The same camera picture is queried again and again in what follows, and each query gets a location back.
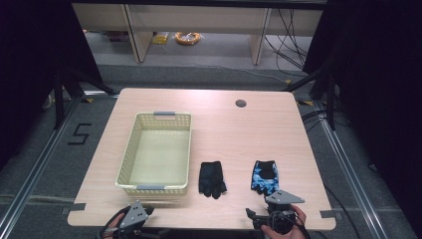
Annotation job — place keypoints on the grey table grommet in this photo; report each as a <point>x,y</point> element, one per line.
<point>241,103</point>

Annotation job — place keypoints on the metal floor rail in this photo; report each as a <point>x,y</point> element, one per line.
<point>40,162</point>
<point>345,166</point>

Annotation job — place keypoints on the black glove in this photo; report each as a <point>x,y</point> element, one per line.
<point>210,179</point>

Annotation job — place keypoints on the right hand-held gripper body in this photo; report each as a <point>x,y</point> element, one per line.
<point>282,212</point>

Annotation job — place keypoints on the person's right hand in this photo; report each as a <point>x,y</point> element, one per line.
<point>300,219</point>

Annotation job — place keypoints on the yellow packet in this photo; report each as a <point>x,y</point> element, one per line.
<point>160,38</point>

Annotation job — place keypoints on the black metal stand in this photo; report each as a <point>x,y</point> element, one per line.
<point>330,99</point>
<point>59,99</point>

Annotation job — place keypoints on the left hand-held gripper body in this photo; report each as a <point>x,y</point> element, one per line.
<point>134,215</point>

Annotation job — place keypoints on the person's left hand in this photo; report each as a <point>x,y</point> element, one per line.
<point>112,225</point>

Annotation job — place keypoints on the grey tape strip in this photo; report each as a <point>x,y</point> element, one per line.
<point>330,213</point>
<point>74,208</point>

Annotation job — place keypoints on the blue camouflage glove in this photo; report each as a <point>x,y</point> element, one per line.
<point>260,182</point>

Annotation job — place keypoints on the yellow plastic basket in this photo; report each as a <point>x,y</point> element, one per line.
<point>159,156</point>

